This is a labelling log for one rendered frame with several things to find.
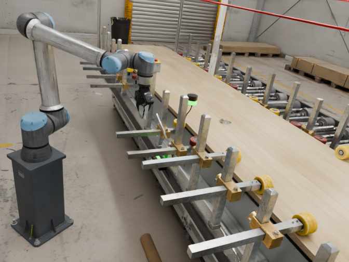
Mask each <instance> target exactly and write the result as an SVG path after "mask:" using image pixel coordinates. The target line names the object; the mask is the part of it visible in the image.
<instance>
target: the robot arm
mask: <svg viewBox="0 0 349 262"><path fill-rule="evenodd" d="M16 25H17V29H18V31H19V32H20V33H21V34H22V35H23V36H24V37H26V38H28V39H30V40H32V44H33V50H34V57H35V64H36V70H37V77H38V84H39V90H40V95H41V101H42V104H41V105H40V106H39V112H29V113H27V114H25V115H23V116H22V117H21V120H20V127H21V135H22V143H23V146H22V149H21V152H20V157H21V159H22V160H23V161H25V162H29V163H39V162H43V161H46V160H48V159H50V158H51V157H52V155H53V151H52V148H51V146H50V144H49V139H48V136H49V135H51V134H53V133H54V132H56V131H58V130H59V129H61V128H63V127H65V125H66V124H67V123H68V122H69V120H70V114H69V112H68V110H67V109H66V108H65V107H64V106H63V104H62V103H61V102H60V99H59V91H58V82H57V75H56V66H55V59H54V54H53V47H56V48H58V49H60V50H63V51H65V52H67V53H69V54H72V55H75V56H77V57H79V58H82V59H84V60H86V61H89V62H91V63H93V64H96V65H98V66H100V67H101V68H103V69H104V71H105V72H106V73H109V74H115V73H118V72H119V71H121V70H124V69H126V68H130V69H135V70H137V77H136V79H137V83H138V86H139V90H135V100H136V107H137V109H138V113H139V116H140V117H141V118H142V119H143V118H144V117H145V116H146V114H147V113H148V111H149V109H150V107H151V105H152V104H153V103H154V99H153V96H152V94H151V91H150V89H149V87H150V86H151V84H152V83H153V71H154V63H155V61H154V60H155V56H154V55H153V54H152V53H149V52H145V51H140V52H138V53H134V52H130V51H125V50H117V51H116V52H115V54H113V53H111V52H109V51H105V50H102V49H100V48H98V47H95V46H92V45H90V44H88V43H85V42H83V41H80V40H78V39H76V38H74V37H71V36H69V35H66V34H64V33H62V32H59V31H57V30H54V28H55V23H54V21H53V19H52V17H51V16H50V15H49V14H47V13H45V12H26V13H23V14H21V15H20V16H19V17H18V18H17V22H16ZM142 104H145V105H144V106H142ZM142 110H143V112H142Z"/></svg>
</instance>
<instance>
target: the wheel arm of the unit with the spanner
mask: <svg viewBox="0 0 349 262"><path fill-rule="evenodd" d="M184 147H185V148H186V149H187V152H188V153H190V152H191V149H192V146H184ZM171 154H177V149H176V148H175V147H172V148H161V149H150V150H139V151H128V152H127V158H128V159H136V158H145V157H152V156H161V155H171Z"/></svg>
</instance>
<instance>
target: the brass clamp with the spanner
mask: <svg viewBox="0 0 349 262"><path fill-rule="evenodd" d="M171 143H172V146H171V147H175V148H176V149H177V154H176V156H177V157H181V156H187V149H186V148H185V147H184V145H183V144H182V143H181V144H180V145H176V144H175V143H174V140H172V141H171ZM182 147H184V150H181V148H182Z"/></svg>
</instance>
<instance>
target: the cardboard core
mask: <svg viewBox="0 0 349 262"><path fill-rule="evenodd" d="M140 241H141V243H142V246H143V248H144V251H145V253H146V256H147V259H148V261H149V262H162V260H161V258H160V256H159V254H158V251H157V249H156V247H155V244H154V242H153V240H152V237H151V235H150V234H149V233H145V234H143V235H142V236H141V238H140Z"/></svg>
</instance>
